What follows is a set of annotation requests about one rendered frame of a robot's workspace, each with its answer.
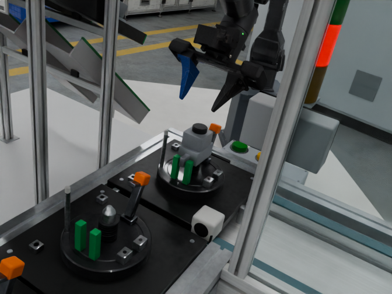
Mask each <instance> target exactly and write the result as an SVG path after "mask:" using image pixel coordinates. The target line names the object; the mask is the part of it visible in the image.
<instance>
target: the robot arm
mask: <svg viewBox="0 0 392 294"><path fill-rule="evenodd" d="M219 1H220V5H221V7H222V10H223V12H224V13H225V15H224V17H223V19H222V21H221V23H220V24H216V25H215V26H214V27H210V26H205V25H202V24H199V25H198V28H197V32H196V34H195V38H194V42H193V43H195V44H196V43H198V44H200V45H202V46H201V47H200V50H202V51H203V52H205V53H202V52H199V51H196V50H195V48H194V47H193V46H192V44H191V43H190V42H189V41H185V40H182V39H180V38H175V39H173V40H172V41H171V43H170V45H169V50H170V51H171V52H172V53H173V55H174V56H175V57H176V58H177V60H178V61H179V62H180V63H181V64H182V78H181V86H180V95H179V98H180V99H181V100H183V99H184V98H185V96H186V95H187V93H188V91H189V90H190V88H191V87H192V85H193V83H194V81H195V80H196V78H197V76H198V74H199V70H198V69H197V67H196V66H197V64H198V63H201V64H204V65H207V66H210V67H213V68H216V69H219V70H221V71H225V72H227V77H226V82H225V84H224V86H223V87H222V89H221V91H220V92H219V94H218V96H217V98H216V100H215V101H214V103H213V106H212V108H211V111H212V112H215V111H216V110H218V109H219V108H220V107H222V106H223V105H224V104H225V103H226V102H227V101H229V100H230V99H231V98H233V97H234V96H236V95H237V94H239V93H240V92H242V91H244V90H245V91H248V90H249V87H251V89H253V90H261V91H267V92H274V89H273V85H274V81H275V77H276V74H277V72H279V71H283V68H284V64H285V50H284V44H285V39H284V36H283V34H282V25H283V22H284V18H285V13H286V9H287V5H288V3H289V2H288V1H289V0H219ZM268 1H269V7H268V12H267V17H266V20H265V26H264V30H263V31H262V32H261V33H260V34H259V35H258V37H257V38H256V39H255V40H254V43H253V45H252V46H251V51H250V59H249V61H243V63H242V65H237V64H236V63H235V62H236V60H237V58H238V56H239V54H240V52H241V50H242V51H244V49H245V47H246V45H245V42H246V40H247V38H248V36H249V34H250V32H251V30H252V28H253V26H254V24H256V21H257V18H258V10H257V7H256V6H255V4H254V3H258V4H262V5H265V4H267V2H268Z"/></svg>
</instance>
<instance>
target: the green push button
mask: <svg viewBox="0 0 392 294"><path fill-rule="evenodd" d="M247 148H248V146H247V145H246V144H245V143H242V142H240V141H234V142H233V143H232V149H233V150H235V151H237V152H246V151H247Z"/></svg>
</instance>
